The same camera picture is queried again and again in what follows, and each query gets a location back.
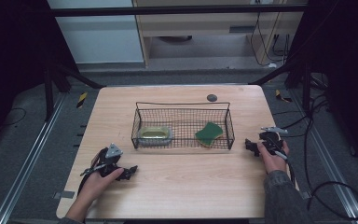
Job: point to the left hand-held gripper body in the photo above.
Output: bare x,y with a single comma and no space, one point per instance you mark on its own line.
107,163

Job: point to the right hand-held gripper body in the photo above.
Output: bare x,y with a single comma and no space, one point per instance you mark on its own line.
272,141

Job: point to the green soap dish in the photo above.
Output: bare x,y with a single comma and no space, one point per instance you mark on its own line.
154,135

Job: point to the yellow green sponge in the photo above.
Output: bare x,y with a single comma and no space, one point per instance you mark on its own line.
209,133

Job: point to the person's right hand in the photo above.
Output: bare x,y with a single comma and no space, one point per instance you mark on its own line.
275,163

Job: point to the person's left hand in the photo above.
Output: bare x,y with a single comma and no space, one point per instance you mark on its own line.
96,185

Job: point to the yellow black striped tape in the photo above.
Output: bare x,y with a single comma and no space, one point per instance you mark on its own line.
281,96
81,100

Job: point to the grey round table grommet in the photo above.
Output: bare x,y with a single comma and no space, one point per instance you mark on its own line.
212,97

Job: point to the black metal stand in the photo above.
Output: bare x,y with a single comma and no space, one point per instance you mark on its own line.
306,90
48,93

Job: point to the black curtain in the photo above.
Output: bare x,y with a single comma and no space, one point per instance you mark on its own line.
351,62
12,62

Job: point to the white cabinet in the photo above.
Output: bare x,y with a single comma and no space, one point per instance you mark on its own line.
99,40

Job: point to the light wooden desk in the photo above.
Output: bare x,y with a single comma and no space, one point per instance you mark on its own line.
199,23

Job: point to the black horizontal bar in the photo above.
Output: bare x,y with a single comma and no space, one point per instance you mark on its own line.
167,10

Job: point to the grey table bracket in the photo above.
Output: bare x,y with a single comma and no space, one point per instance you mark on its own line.
64,194
306,195

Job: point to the aluminium floor rail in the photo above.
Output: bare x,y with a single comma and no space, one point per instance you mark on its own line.
326,155
28,161

